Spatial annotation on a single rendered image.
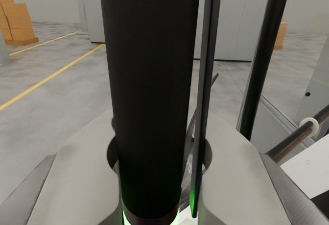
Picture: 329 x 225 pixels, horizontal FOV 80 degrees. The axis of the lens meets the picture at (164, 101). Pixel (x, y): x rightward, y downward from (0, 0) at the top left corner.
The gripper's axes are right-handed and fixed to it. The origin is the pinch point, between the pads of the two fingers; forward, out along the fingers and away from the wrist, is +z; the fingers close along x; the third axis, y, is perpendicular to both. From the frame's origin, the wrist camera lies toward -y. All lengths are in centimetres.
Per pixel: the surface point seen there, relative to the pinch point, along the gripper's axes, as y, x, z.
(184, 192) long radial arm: 38.6, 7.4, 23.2
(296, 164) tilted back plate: 26.9, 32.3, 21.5
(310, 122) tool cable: 10.2, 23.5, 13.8
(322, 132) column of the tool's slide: 31, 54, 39
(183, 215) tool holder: 11.1, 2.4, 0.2
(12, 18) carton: 72, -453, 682
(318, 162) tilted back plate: 24.1, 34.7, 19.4
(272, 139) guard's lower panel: 68, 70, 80
